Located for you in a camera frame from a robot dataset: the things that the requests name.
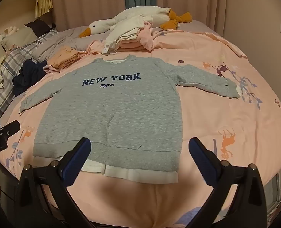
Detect pink animal print duvet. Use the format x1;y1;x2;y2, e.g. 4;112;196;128
0;25;281;228

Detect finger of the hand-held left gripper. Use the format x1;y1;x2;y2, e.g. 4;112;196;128
0;121;21;139

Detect white goose plush toy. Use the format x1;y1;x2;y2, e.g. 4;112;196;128
78;7;193;38

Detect plaid pillow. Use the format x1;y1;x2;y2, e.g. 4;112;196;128
0;28;58;124

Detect orange folded garment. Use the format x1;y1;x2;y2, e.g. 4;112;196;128
44;45;80;74

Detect light pink garment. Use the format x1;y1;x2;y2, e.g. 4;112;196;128
135;21;156;51

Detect black cloth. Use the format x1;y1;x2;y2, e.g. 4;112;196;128
25;19;57;36

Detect beige pillow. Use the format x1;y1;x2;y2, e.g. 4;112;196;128
0;26;39;51

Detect grey printed sweatshirt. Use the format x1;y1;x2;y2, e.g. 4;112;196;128
19;54;241;184

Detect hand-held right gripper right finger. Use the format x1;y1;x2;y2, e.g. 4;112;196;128
188;137;268;228

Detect yellow striped fabric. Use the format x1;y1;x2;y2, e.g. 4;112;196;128
35;0;54;18

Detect peach folded garment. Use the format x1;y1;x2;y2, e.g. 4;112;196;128
117;40;148;52

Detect pink and white clothes pile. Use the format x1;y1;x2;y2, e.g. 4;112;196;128
101;15;153;54

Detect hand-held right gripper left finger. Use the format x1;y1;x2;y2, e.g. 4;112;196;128
14;137;92;228

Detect beige curtain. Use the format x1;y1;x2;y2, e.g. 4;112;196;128
49;0;229;32

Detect navy blue cloth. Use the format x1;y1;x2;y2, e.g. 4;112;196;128
12;59;47;97

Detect small plush toys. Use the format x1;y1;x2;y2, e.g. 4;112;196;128
0;26;20;51

